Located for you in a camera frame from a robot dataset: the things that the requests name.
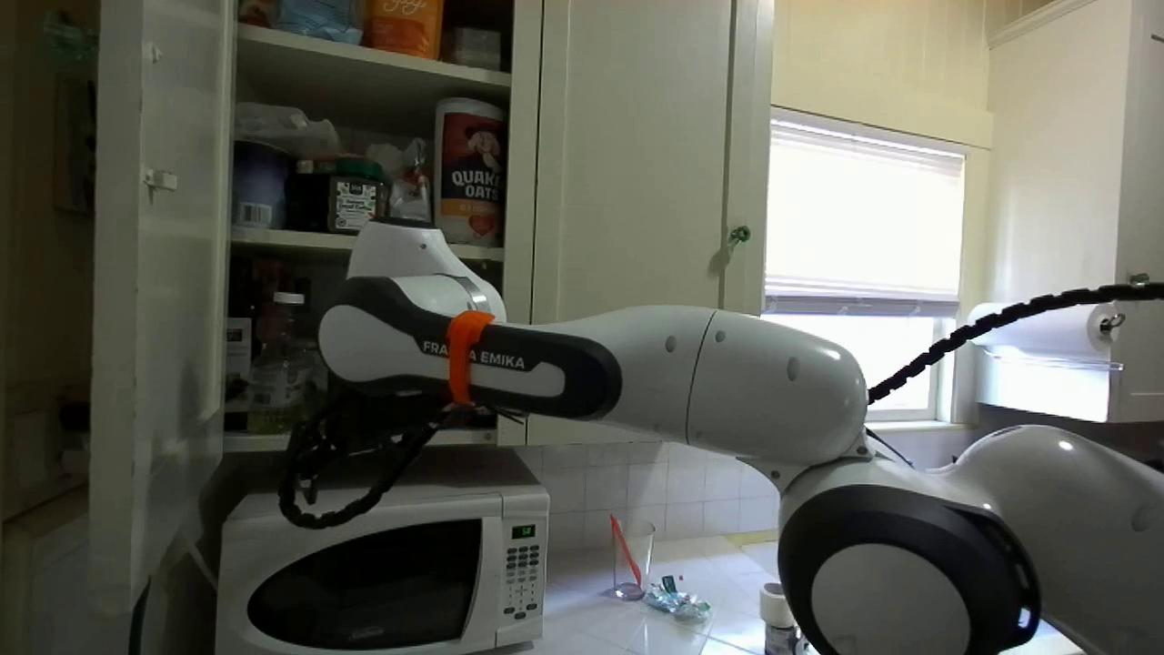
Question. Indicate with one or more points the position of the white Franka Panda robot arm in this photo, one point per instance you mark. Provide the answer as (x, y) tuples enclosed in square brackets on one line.
[(730, 376)]

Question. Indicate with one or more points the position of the closed white cupboard door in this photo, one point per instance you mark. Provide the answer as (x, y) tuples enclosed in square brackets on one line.
[(632, 157)]

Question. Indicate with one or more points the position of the white kitchen cupboard with shelves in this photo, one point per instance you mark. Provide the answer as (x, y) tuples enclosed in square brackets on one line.
[(292, 243)]

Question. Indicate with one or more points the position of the open white cupboard door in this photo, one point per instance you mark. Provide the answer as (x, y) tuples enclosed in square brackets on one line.
[(158, 364)]

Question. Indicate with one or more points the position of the dark green door knob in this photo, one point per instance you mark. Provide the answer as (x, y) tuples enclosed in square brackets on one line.
[(739, 236)]

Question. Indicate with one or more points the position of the Quaker oats canister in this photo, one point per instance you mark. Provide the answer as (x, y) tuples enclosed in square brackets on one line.
[(466, 170)]

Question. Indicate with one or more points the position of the clear food packet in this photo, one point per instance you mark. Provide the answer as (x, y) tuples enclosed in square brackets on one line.
[(409, 186)]

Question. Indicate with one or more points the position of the clear drinking glass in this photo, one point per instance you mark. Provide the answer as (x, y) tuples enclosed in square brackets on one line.
[(632, 570)]

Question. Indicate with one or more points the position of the green lidded white label jar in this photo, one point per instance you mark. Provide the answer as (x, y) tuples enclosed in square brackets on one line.
[(358, 202)]

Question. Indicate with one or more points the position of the white window blind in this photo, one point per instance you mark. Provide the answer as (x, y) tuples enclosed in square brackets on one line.
[(849, 204)]

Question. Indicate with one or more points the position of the dark small food box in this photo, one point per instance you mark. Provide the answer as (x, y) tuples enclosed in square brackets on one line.
[(475, 49)]

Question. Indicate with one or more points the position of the small dark jar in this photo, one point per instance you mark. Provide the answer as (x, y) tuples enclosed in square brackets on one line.
[(307, 202)]

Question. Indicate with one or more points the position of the yellowish glass jar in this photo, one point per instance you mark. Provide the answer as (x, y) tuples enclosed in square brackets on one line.
[(275, 359)]

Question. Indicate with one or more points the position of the white microwave oven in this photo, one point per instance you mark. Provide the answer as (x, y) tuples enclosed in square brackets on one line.
[(364, 570)]

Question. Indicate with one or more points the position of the orange food container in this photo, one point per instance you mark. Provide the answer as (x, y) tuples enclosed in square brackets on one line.
[(406, 26)]

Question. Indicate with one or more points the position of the white and blue tub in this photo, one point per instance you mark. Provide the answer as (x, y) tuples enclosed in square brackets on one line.
[(258, 186)]

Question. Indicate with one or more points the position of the white mug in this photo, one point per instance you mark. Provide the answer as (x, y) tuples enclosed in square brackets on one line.
[(779, 625)]

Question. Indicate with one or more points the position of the clear crumpled plastic bag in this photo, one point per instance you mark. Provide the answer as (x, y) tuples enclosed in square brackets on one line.
[(278, 126)]

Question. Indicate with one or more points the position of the light blue food bag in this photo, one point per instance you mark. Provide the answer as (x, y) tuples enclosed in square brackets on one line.
[(317, 17)]

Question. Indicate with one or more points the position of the white door knob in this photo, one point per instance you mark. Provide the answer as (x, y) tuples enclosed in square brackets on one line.
[(154, 183)]

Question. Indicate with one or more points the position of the white paper towel roll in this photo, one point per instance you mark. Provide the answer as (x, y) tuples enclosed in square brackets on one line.
[(1043, 338)]

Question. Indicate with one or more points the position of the white wall cabinet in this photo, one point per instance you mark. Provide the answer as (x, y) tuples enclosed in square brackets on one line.
[(1057, 123)]

